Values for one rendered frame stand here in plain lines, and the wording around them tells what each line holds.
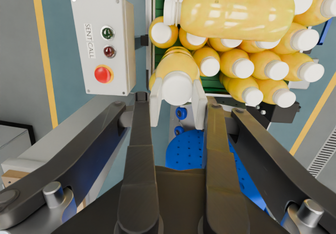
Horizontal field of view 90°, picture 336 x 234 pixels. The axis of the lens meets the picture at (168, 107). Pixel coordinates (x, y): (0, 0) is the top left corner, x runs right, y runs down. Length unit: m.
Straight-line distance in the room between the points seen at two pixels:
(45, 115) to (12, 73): 0.47
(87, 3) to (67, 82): 1.46
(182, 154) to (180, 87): 0.30
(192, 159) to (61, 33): 1.53
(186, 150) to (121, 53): 0.30
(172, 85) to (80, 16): 0.27
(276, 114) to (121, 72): 0.46
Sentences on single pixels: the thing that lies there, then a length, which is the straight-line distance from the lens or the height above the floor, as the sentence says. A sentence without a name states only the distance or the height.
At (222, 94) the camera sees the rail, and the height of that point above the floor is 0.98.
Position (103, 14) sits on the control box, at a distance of 0.40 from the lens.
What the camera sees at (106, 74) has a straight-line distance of 0.40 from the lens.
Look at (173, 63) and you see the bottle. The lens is 0.24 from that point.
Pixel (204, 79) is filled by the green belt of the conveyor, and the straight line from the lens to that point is 0.60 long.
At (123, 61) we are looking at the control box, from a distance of 0.39.
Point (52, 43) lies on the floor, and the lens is 1.81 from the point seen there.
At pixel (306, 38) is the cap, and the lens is 0.44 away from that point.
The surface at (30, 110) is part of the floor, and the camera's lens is 2.20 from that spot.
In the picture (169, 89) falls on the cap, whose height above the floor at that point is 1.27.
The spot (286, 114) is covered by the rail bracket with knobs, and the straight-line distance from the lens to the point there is 0.62.
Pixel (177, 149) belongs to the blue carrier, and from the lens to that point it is 0.50.
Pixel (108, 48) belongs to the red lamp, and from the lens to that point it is 0.39.
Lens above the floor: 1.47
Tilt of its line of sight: 66 degrees down
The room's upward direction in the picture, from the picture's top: 173 degrees counter-clockwise
